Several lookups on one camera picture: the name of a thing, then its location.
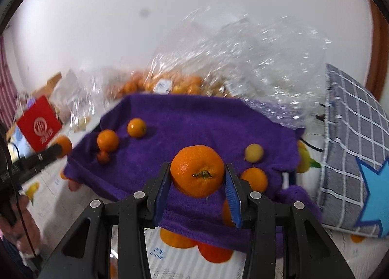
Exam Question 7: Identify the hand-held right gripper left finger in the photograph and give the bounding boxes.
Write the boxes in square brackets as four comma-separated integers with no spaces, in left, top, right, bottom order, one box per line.
[36,162,171,279]

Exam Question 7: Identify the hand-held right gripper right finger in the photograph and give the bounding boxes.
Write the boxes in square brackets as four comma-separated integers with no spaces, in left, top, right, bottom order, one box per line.
[224,163,356,279]

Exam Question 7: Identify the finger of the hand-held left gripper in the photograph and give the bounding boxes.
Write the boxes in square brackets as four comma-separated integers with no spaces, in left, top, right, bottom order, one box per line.
[12,144,63,178]

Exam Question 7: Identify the medium orange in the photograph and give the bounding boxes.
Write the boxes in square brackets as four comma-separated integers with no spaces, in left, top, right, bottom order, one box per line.
[221,198,236,227]
[97,129,120,152]
[55,135,73,158]
[240,167,269,193]

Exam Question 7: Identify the large orange with stem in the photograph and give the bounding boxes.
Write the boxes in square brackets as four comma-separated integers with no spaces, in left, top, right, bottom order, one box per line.
[169,145,225,198]

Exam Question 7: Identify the small round yellow fruit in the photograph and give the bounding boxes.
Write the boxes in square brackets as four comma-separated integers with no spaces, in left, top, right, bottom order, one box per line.
[245,144,264,163]

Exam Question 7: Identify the large reddish orange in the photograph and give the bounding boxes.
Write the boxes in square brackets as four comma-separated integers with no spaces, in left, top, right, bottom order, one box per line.
[197,241,234,264]

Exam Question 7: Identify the small yellow-orange orange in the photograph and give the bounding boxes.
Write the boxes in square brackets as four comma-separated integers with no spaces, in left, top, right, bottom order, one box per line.
[127,118,147,138]

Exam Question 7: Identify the clear bag of yellow fruits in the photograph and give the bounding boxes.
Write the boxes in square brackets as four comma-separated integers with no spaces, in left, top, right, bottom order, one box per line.
[202,78,240,99]

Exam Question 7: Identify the clear plastic bag of oranges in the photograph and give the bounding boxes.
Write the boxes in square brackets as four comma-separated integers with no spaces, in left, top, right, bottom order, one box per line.
[103,54,207,100]

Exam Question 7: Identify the person's left hand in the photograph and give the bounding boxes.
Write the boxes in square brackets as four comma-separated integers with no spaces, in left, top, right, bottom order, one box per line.
[0,195,42,259]

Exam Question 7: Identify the red paper bag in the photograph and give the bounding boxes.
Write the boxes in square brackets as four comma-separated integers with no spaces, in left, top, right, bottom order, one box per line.
[16,96,63,151]

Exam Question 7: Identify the fruit printed bedsheet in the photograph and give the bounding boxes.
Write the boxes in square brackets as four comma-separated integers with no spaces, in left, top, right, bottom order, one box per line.
[0,115,389,279]

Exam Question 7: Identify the cardboard boxes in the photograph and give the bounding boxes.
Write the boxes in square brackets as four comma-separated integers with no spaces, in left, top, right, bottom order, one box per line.
[30,73,63,99]

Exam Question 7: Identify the crumpled clear plastic bag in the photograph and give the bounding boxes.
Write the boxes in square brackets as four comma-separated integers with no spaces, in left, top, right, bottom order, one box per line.
[68,68,122,134]

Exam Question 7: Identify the purple towel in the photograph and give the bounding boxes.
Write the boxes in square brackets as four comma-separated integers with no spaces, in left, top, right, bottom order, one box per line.
[62,93,323,260]

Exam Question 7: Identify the striped pink curtain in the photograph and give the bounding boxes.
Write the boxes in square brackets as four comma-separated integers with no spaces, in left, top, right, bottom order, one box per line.
[0,36,19,127]

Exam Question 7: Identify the clear plastic bag of fruit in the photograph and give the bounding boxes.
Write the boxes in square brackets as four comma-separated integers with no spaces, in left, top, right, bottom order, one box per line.
[146,8,332,129]

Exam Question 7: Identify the grey checked pillow blue star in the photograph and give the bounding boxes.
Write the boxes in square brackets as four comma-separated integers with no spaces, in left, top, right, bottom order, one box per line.
[316,64,389,238]

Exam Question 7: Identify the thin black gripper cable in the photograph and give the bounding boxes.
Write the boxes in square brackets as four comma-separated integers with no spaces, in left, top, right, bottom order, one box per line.
[0,133,41,270]

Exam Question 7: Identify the black cable on bedsheet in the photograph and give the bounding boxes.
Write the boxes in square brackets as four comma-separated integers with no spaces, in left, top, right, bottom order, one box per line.
[299,113,327,152]

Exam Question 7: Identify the brown wooden door frame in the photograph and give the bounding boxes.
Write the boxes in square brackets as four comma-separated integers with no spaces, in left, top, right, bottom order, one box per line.
[363,0,389,100]

